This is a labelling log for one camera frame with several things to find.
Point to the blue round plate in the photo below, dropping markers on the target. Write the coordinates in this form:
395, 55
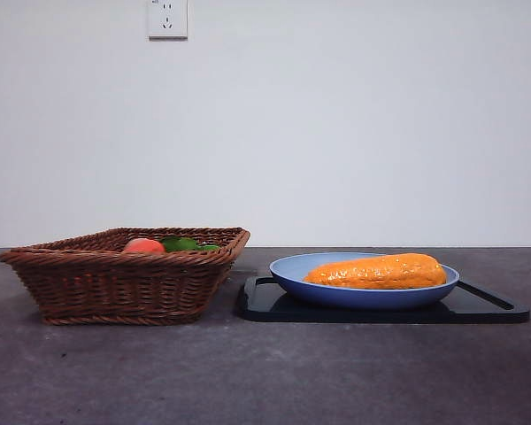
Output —
292, 283

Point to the orange corn cob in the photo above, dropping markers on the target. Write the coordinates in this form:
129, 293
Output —
376, 272

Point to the brown wicker basket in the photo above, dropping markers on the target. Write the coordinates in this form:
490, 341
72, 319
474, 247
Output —
106, 288

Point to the green leafy vegetable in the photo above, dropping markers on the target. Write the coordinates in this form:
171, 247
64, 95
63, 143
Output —
181, 244

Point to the red orange tomato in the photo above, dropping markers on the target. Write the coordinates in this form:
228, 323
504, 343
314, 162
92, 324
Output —
143, 246

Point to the black rectangular tray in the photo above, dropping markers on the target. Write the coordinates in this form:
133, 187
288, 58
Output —
482, 305

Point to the white wall socket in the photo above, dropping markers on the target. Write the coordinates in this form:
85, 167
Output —
168, 20

